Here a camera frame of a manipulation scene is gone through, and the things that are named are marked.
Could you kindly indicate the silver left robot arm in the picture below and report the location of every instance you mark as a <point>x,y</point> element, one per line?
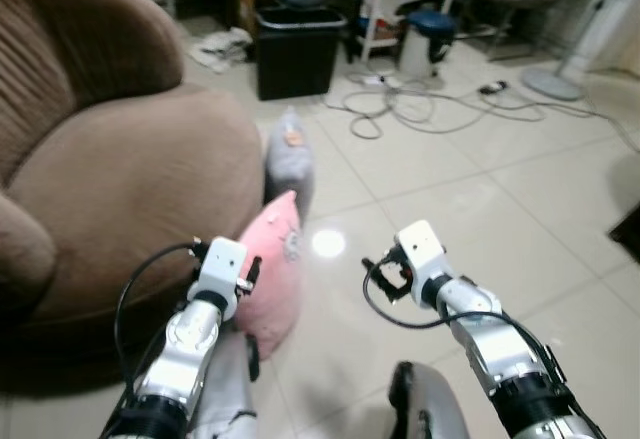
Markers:
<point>180,349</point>

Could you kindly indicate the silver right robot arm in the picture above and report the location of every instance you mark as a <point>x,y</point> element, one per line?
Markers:
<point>500,349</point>

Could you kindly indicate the pink pillow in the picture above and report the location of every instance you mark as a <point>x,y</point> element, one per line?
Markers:
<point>272,279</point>

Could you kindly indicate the grey pillow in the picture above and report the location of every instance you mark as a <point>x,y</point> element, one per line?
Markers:
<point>290,164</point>

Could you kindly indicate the brown round sofa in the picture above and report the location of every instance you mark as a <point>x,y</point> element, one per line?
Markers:
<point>120,169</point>

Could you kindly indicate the grey left robot leg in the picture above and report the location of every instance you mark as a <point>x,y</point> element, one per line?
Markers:
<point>228,389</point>

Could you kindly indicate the grey robot leg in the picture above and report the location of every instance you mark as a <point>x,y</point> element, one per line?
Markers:
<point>228,389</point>
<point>430,404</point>

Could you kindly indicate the grey right robot leg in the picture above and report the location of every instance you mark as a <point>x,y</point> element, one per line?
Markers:
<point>430,404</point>

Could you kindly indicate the white power strip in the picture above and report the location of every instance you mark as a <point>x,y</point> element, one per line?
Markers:
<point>375,80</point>

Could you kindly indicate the black power adapter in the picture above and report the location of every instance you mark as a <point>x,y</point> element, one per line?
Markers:
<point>493,87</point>

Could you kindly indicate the black plastic bin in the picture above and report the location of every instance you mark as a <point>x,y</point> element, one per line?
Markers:
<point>298,54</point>

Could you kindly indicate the white crumpled cloth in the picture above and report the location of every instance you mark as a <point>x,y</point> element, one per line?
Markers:
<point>222,49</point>

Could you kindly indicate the blue lid trash can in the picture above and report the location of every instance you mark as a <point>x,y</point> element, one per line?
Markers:
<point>428,39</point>

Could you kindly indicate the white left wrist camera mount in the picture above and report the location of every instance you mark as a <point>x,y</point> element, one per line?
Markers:
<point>220,269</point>

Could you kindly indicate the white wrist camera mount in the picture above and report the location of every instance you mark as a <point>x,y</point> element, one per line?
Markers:
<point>422,251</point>
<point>220,269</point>

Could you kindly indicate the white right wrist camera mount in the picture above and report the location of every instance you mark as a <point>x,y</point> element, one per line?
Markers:
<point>422,251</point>

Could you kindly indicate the white pedestal fan stand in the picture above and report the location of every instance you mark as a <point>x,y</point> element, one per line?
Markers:
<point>552,83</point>

